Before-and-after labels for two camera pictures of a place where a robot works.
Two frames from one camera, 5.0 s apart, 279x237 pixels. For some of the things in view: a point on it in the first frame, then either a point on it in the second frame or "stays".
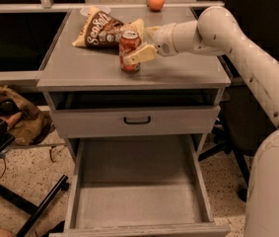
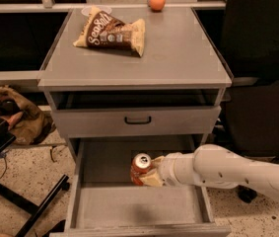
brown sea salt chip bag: [102, 29] stays
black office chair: [267, 14] stays
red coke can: [129, 41] -> [140, 164]
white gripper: [163, 39] -> [170, 169]
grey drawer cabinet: [137, 140] stays
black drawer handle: [136, 121] stays
